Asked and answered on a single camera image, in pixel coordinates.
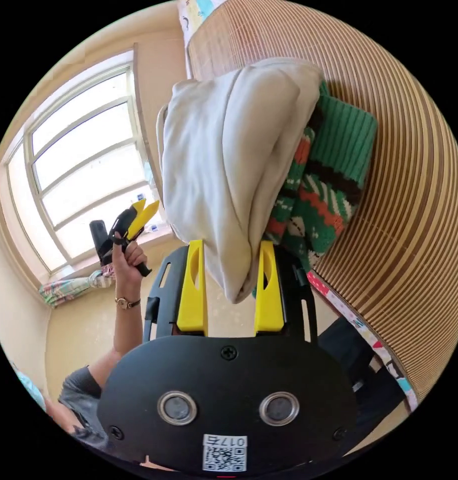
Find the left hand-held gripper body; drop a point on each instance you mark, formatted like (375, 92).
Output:
(121, 222)

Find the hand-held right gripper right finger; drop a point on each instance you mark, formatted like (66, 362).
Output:
(269, 303)

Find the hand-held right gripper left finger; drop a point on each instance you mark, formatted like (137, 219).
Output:
(192, 300)

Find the white long sleeve shirt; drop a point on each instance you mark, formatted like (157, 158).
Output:
(221, 168)

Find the person's left forearm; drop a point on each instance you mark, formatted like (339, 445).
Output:
(124, 326)

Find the person's left hand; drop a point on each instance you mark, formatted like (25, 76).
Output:
(128, 270)

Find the person's right hand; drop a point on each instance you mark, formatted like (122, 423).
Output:
(150, 460)

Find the window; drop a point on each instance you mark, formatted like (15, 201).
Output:
(82, 161)

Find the green patterned knit sweater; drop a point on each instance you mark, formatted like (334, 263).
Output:
(337, 150)

